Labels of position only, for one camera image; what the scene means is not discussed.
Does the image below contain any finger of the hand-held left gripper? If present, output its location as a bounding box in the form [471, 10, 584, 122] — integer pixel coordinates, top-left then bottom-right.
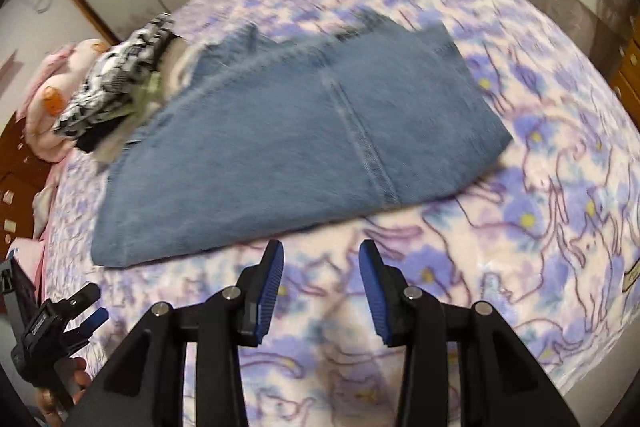
[52, 283, 101, 323]
[65, 307, 110, 348]

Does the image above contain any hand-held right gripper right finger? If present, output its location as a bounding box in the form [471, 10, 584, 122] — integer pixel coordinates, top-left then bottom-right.
[359, 239, 581, 427]

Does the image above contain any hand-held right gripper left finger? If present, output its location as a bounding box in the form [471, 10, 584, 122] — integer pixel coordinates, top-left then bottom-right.
[65, 239, 285, 427]

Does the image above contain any blue denim jacket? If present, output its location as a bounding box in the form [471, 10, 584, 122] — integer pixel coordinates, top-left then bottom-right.
[91, 9, 514, 268]

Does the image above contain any person's left hand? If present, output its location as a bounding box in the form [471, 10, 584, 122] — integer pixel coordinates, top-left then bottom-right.
[39, 357, 93, 425]

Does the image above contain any pink sheet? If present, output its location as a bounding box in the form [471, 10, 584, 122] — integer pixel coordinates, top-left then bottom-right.
[7, 184, 63, 298]

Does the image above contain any purple floral blanket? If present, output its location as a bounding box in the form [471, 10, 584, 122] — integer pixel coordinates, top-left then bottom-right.
[32, 0, 640, 427]

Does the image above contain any dark wooden nightstand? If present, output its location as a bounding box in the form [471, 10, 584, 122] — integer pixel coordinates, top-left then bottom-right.
[0, 112, 66, 258]

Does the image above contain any black folded garment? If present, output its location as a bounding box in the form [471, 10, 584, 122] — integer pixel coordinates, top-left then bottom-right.
[75, 127, 121, 152]

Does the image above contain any light green folded garment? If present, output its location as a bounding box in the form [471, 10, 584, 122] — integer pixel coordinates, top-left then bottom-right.
[127, 74, 163, 115]

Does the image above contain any black white printed shirt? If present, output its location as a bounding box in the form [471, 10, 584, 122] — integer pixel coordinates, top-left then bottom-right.
[52, 13, 176, 138]

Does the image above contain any wooden drawer cabinet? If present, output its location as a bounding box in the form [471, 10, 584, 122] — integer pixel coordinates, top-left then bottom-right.
[607, 42, 640, 118]

